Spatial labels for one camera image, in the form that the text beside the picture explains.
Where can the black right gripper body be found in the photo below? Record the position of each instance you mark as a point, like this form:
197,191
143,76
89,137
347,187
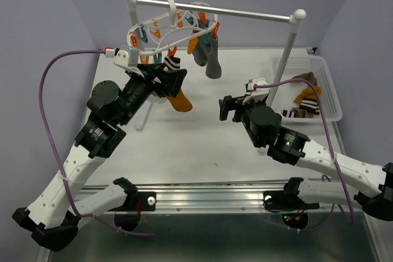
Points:
242,113

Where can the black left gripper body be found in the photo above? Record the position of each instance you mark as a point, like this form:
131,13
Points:
156,88

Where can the mustard yellow sock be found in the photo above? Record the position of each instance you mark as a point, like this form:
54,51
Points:
307,99
179,103

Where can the grey sock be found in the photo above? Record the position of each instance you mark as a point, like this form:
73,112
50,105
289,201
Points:
200,54
213,68

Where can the white clip hanger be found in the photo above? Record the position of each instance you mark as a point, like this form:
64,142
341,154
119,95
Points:
165,33

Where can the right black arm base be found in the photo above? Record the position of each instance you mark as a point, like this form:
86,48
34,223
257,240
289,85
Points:
287,199

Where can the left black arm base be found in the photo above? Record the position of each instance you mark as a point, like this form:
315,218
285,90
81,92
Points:
135,200

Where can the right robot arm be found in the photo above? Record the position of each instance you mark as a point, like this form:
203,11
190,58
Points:
364,186

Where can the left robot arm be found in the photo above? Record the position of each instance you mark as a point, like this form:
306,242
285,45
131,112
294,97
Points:
54,218

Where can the white plastic basket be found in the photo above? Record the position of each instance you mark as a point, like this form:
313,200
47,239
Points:
325,91

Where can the striped maroon white sock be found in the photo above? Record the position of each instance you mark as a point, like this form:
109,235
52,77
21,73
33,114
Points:
299,113

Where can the brown beige sock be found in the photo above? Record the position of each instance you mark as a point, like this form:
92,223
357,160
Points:
309,76

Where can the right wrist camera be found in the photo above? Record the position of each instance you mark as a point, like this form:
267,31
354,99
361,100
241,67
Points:
254,92

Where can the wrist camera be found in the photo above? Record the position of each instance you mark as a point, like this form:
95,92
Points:
254,92
126,58

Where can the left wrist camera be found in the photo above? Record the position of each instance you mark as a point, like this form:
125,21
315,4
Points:
126,58

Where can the aluminium rail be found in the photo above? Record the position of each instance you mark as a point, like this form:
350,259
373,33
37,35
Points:
234,198

